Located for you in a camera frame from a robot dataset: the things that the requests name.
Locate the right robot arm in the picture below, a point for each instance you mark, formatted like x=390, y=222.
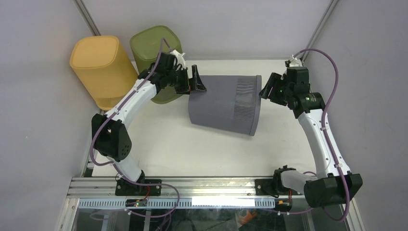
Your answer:
x=333, y=183

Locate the orange object under table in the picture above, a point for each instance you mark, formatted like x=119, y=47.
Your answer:
x=244, y=216

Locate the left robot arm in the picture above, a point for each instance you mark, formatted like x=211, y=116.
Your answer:
x=111, y=143

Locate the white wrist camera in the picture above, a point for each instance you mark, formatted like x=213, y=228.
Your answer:
x=293, y=62
x=177, y=60

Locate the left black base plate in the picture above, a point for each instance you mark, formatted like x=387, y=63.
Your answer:
x=124, y=188

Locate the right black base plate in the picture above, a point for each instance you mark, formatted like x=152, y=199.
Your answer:
x=269, y=187

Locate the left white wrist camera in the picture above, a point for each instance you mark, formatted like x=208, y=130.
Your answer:
x=177, y=60

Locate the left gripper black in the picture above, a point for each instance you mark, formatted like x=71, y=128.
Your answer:
x=196, y=83

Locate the grey plastic basket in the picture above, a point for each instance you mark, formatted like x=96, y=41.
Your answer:
x=230, y=103

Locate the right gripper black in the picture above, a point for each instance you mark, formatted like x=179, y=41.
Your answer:
x=272, y=83

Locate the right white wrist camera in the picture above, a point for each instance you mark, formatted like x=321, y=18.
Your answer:
x=293, y=62

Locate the green plastic basket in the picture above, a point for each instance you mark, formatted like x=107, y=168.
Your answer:
x=145, y=45

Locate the white slotted cable duct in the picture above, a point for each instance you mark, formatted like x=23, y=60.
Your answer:
x=196, y=202

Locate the yellow plastic basket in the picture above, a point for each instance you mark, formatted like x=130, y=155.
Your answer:
x=104, y=68

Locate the aluminium mounting rail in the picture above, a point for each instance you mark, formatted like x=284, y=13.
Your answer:
x=291, y=213

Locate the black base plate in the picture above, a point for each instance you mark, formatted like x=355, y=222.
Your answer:
x=269, y=187
x=124, y=188

